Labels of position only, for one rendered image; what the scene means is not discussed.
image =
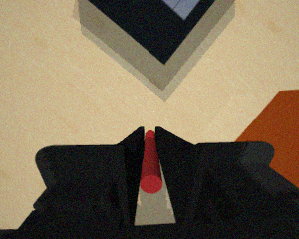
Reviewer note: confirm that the red peg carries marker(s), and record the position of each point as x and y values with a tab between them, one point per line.
151	181

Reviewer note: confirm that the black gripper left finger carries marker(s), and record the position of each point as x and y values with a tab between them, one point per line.
120	163

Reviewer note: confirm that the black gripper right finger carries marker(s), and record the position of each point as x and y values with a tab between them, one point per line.
184	164

